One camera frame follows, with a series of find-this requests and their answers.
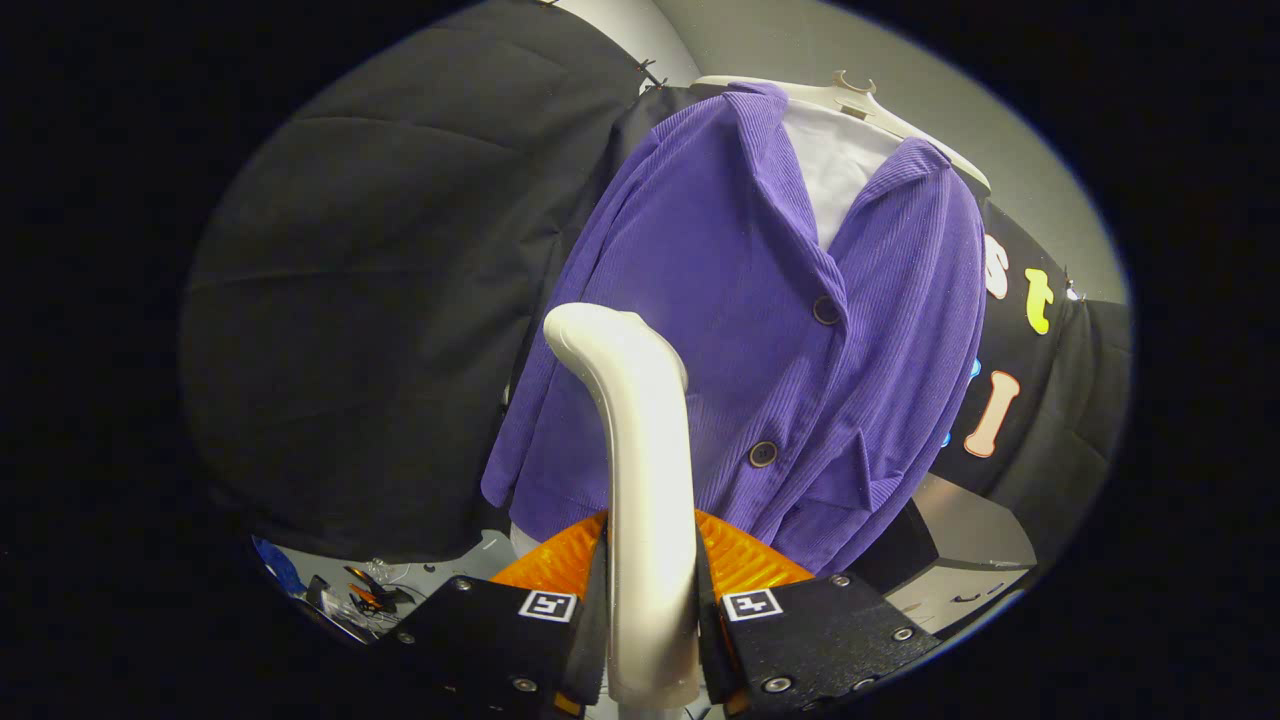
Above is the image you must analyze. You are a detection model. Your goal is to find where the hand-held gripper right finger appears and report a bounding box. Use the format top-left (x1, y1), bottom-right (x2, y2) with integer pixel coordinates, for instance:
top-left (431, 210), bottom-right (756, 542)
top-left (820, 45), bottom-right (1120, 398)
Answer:
top-left (695, 508), bottom-right (943, 713)

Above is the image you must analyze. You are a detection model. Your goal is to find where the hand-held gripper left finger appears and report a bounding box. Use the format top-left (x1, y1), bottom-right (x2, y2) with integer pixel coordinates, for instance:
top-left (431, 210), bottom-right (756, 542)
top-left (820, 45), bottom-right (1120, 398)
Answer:
top-left (395, 510), bottom-right (611, 716)

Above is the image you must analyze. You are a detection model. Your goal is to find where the white garment steamer head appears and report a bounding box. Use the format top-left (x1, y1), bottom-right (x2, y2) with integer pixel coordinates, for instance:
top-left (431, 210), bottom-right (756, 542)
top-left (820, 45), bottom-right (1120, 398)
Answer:
top-left (543, 302), bottom-right (701, 711)

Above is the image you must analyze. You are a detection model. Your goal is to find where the purple corduroy jacket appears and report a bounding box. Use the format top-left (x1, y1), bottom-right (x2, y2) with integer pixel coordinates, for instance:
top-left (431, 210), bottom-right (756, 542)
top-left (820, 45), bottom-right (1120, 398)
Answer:
top-left (480, 82), bottom-right (989, 578)

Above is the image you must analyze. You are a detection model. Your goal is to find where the white clothes hanger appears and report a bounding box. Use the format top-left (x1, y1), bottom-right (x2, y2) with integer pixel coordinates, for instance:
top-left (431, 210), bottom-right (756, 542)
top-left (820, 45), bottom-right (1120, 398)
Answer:
top-left (693, 70), bottom-right (993, 196)

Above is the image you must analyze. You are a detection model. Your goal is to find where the grey cabinet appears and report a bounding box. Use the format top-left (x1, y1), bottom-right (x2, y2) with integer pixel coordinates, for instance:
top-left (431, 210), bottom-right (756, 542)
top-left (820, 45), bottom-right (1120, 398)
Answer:
top-left (850, 472), bottom-right (1039, 641)

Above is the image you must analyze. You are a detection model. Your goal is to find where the blue object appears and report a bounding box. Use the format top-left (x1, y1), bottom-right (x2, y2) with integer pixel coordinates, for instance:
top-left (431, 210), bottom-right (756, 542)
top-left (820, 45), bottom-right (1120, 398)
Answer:
top-left (250, 535), bottom-right (306, 598)

